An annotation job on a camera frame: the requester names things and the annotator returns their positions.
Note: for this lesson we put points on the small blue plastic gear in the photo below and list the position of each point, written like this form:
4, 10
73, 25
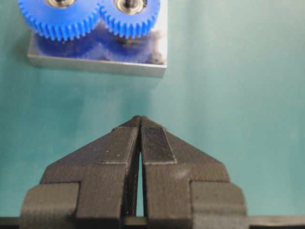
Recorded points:
130, 25

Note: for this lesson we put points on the large blue plastic gear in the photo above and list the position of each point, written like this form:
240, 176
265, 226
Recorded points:
61, 23

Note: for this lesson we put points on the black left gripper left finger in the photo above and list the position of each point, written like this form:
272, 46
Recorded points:
91, 188

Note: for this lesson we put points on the lower steel shaft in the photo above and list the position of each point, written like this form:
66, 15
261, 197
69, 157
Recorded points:
131, 4

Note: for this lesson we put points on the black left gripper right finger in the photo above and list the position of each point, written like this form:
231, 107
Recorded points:
184, 187

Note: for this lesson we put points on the metal base plate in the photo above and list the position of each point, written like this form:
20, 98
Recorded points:
101, 50

